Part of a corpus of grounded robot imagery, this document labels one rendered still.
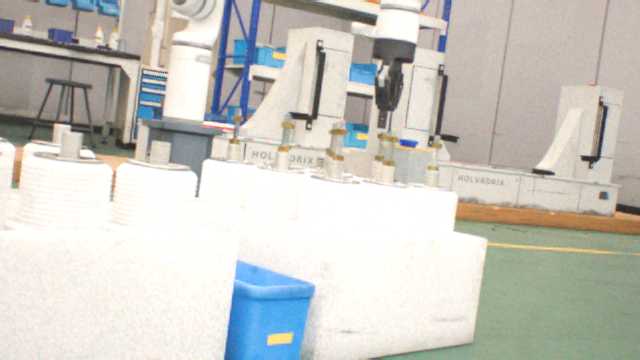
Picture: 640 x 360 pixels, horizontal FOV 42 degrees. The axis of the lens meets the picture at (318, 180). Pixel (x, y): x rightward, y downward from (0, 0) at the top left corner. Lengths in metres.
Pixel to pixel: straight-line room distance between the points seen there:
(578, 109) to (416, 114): 1.25
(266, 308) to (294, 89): 2.87
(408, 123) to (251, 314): 3.10
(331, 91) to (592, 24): 4.30
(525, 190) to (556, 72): 3.56
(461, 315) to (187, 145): 0.76
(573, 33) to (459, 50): 1.58
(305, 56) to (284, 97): 0.21
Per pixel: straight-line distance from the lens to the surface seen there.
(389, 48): 1.46
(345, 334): 1.19
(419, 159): 1.64
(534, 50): 8.25
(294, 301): 1.08
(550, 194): 4.66
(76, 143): 0.95
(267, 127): 3.82
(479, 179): 4.31
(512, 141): 8.26
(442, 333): 1.38
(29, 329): 0.89
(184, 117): 1.89
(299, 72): 3.88
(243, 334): 1.06
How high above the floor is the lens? 0.31
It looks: 3 degrees down
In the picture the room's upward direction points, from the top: 8 degrees clockwise
